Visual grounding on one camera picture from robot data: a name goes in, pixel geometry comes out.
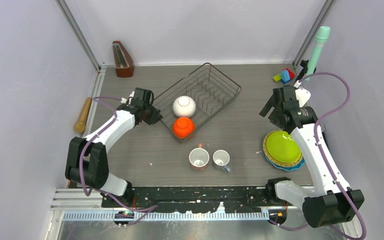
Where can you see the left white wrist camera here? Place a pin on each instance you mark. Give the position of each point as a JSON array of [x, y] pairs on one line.
[[127, 101]]

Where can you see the colourful toy blocks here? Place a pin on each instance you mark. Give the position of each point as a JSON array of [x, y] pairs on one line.
[[285, 76]]

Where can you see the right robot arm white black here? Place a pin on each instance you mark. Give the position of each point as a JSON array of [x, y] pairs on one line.
[[332, 200]]

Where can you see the brown wooden metronome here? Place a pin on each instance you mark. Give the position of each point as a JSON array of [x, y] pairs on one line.
[[124, 64]]

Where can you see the lime green plate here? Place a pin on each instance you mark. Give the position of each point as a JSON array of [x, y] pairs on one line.
[[282, 148]]

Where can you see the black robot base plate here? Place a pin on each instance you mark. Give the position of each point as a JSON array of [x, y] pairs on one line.
[[195, 199]]

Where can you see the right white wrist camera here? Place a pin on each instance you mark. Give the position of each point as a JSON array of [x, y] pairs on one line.
[[302, 94]]

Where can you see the white bowl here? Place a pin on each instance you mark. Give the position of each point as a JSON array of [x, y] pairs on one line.
[[184, 106]]

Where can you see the mint green microphone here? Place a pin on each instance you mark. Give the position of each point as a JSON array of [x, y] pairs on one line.
[[321, 38]]

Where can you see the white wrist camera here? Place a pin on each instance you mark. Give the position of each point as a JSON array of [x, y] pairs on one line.
[[302, 94], [127, 101]]

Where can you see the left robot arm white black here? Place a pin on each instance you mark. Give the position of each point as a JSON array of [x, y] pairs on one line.
[[87, 157]]

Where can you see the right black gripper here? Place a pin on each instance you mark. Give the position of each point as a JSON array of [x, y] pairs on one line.
[[272, 117]]

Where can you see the black wire dish rack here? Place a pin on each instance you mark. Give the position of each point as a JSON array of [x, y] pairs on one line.
[[211, 89]]

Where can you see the wooden rolling pin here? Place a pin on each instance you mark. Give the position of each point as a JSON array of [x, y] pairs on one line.
[[80, 125]]

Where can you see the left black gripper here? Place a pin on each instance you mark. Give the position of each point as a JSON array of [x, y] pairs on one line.
[[155, 116]]

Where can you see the white mug grey handle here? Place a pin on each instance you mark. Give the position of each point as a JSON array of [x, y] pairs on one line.
[[221, 160]]

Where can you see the white mug red handle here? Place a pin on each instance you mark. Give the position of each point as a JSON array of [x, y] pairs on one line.
[[199, 158]]

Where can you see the orange bowl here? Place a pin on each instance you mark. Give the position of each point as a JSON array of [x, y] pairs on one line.
[[182, 127]]

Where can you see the blue polka dot plate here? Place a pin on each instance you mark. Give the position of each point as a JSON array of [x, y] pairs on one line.
[[288, 168]]

